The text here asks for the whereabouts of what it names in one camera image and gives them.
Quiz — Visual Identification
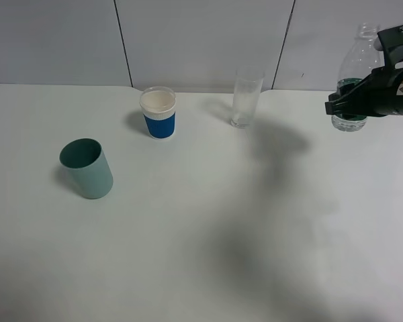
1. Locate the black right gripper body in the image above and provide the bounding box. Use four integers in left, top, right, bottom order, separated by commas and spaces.
363, 45, 403, 117

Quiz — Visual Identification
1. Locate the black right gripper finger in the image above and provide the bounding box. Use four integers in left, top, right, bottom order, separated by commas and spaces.
377, 24, 403, 62
324, 68, 383, 116

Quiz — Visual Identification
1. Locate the clear green-labelled water bottle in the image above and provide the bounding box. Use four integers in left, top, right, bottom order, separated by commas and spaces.
331, 23, 381, 132

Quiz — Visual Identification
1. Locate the blue sleeved paper cup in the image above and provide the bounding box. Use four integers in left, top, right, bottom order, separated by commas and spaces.
139, 87, 176, 140

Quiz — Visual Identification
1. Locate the teal green plastic cup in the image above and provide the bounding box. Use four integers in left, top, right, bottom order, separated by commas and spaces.
59, 138, 114, 199

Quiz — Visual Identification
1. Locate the tall clear glass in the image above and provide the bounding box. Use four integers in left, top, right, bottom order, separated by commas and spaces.
230, 66, 264, 128

